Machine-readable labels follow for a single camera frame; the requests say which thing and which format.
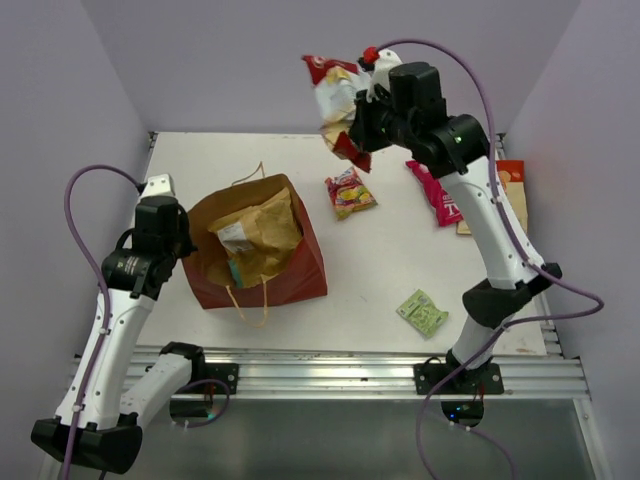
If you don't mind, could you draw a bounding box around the pink REAL chips bag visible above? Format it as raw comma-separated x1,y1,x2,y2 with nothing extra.
405,160,463,227

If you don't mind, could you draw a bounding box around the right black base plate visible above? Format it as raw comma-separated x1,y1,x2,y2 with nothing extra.
413,357,505,396

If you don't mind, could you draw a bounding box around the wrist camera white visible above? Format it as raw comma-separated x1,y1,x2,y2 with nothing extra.
139,173,175,200
361,46,402,103

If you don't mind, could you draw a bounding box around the orange yellow candy packet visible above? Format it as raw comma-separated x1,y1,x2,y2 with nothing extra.
324,167,378,220

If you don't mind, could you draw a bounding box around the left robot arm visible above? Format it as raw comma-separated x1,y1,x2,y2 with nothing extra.
31,195,208,474

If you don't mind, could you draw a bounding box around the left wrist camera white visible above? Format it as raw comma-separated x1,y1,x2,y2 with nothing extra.
139,173,175,200

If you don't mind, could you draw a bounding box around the orange beige chips bag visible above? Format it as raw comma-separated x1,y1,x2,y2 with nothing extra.
496,160,528,233

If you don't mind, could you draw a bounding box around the red white chips bag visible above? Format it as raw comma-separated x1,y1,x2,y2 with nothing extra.
301,55,371,173

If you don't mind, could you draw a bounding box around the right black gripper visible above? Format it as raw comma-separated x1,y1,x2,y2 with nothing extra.
348,86,416,154

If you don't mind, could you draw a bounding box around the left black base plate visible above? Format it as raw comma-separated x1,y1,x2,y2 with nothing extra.
176,363,239,401

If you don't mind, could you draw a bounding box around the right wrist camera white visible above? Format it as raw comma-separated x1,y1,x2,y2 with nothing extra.
361,46,402,103

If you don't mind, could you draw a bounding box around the green small sachet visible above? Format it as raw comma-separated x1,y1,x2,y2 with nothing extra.
396,289,449,339

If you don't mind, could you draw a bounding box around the brown kraft chips bag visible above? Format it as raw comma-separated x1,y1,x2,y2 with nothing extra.
207,187,302,288

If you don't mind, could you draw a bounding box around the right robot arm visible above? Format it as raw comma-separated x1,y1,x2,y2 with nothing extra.
349,59,562,393

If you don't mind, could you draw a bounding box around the red paper bag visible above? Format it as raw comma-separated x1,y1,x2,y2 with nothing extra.
183,174,328,320

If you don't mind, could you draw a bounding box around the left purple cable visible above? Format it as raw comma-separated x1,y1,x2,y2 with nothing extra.
64,164,146,480

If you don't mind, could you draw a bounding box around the aluminium mounting rail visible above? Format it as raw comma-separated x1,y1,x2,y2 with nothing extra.
74,347,596,401

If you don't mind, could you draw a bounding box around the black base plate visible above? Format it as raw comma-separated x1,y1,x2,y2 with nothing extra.
413,357,505,396
176,363,239,401

